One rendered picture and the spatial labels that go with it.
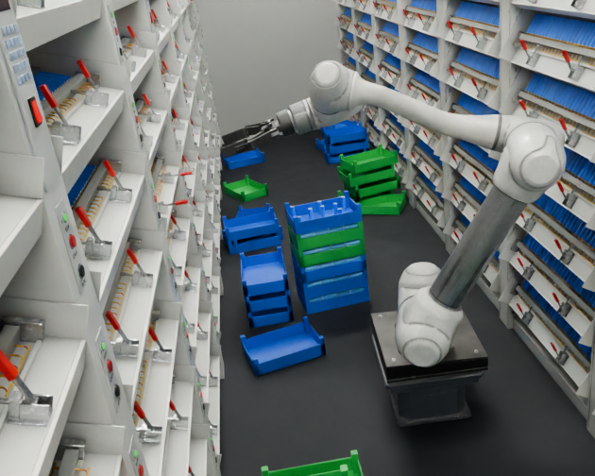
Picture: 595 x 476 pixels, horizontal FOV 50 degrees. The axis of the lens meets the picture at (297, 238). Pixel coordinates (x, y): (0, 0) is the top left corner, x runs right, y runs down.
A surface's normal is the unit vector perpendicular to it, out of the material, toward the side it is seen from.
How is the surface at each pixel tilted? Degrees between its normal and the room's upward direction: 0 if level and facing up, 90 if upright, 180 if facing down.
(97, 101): 90
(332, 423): 0
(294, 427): 0
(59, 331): 90
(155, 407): 18
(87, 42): 90
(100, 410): 90
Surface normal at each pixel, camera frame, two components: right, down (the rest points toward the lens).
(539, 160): -0.13, 0.40
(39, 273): 0.11, 0.40
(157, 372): 0.18, -0.91
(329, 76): -0.24, -0.18
